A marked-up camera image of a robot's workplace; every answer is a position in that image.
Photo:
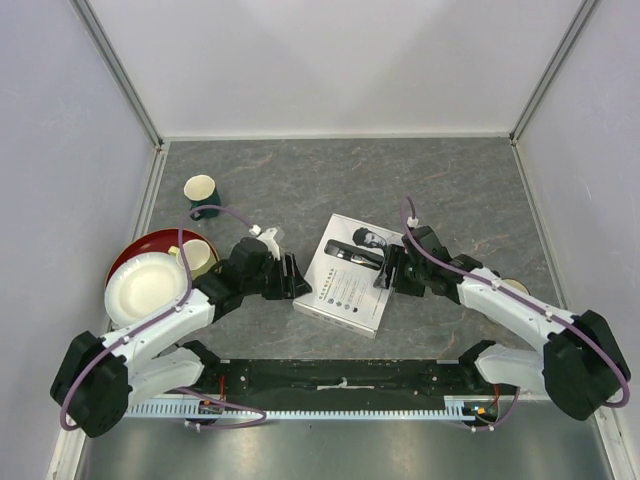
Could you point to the cream paper cup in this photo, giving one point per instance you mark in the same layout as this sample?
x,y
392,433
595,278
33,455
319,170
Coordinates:
x,y
201,190
200,257

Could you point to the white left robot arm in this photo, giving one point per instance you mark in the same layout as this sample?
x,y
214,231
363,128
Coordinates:
x,y
101,377

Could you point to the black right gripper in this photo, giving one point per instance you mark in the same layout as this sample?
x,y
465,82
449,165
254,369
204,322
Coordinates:
x,y
395,256

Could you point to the white plate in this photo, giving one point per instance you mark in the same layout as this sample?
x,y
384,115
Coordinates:
x,y
144,284

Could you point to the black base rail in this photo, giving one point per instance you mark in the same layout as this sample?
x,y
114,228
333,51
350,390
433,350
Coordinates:
x,y
271,384

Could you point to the white slotted cable duct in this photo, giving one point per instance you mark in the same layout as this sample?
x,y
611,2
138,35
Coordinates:
x,y
180,407

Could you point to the red round plate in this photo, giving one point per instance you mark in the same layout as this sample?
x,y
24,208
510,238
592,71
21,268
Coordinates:
x,y
157,241

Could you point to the cream ceramic mug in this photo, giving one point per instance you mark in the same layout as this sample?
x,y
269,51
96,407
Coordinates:
x,y
515,286

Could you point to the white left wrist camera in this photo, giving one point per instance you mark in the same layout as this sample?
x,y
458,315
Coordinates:
x,y
270,237

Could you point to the white cardboard box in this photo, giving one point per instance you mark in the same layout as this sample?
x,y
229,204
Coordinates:
x,y
347,276

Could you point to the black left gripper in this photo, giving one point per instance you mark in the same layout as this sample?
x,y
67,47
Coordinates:
x,y
291,286

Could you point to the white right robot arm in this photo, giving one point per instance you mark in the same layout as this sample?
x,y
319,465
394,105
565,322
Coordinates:
x,y
574,359

